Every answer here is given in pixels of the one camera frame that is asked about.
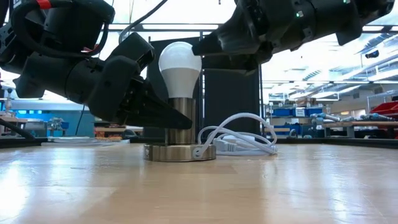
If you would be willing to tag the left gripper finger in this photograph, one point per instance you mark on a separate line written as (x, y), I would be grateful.
(118, 93)
(133, 46)

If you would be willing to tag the black dome camera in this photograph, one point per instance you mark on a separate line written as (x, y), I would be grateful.
(372, 54)

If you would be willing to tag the metal lamp base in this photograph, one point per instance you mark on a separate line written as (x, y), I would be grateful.
(178, 152)

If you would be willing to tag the wooden shelf with boxes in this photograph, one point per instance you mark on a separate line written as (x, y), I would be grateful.
(107, 130)

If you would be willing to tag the red storage bin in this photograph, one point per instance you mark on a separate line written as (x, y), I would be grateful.
(387, 109)

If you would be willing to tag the wooden workbench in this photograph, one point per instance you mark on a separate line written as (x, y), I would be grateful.
(360, 124)

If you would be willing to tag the white lightbulb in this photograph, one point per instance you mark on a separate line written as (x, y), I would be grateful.
(179, 68)

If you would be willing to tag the blue storage bins row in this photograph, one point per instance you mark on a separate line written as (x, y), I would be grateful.
(298, 112)

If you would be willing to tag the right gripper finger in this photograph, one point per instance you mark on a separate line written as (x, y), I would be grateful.
(236, 37)
(248, 62)

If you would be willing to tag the black aluminium rig frame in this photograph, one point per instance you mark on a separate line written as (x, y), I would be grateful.
(342, 142)

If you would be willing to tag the grey stand with knob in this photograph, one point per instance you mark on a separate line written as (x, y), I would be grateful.
(9, 102)

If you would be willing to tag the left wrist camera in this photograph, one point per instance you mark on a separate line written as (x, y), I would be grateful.
(77, 25)

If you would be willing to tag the red tape strip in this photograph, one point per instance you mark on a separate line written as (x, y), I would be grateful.
(43, 3)

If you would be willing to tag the wooden table black leg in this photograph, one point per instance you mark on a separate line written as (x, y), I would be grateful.
(12, 119)

